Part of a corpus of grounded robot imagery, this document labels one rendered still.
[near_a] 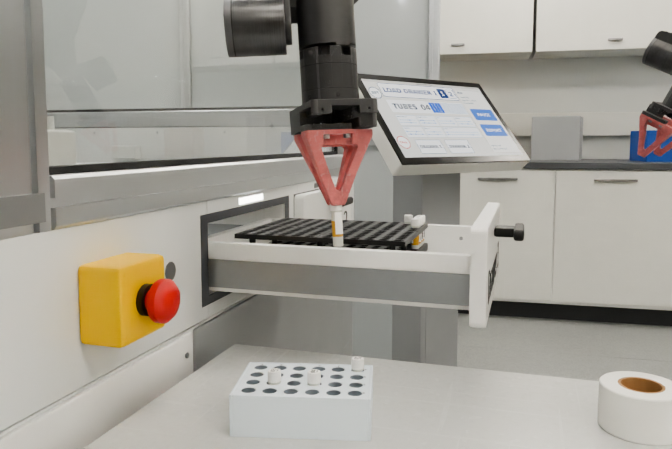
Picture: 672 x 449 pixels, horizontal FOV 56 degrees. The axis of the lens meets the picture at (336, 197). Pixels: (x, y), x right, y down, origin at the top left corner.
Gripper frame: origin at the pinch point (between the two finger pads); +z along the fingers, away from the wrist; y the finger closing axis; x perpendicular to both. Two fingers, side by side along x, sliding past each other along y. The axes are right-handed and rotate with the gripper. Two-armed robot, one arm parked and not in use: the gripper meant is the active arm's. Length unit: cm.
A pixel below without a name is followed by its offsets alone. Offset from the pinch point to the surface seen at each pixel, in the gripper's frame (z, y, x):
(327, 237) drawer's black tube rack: 5.5, -15.3, 3.0
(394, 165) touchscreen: -4, -85, 40
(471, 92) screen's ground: -25, -113, 77
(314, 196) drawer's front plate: 1.2, -46.7, 9.4
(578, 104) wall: -40, -290, 249
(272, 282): 10.2, -14.0, -4.5
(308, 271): 8.9, -11.4, -0.6
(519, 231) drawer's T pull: 5.8, -6.1, 24.4
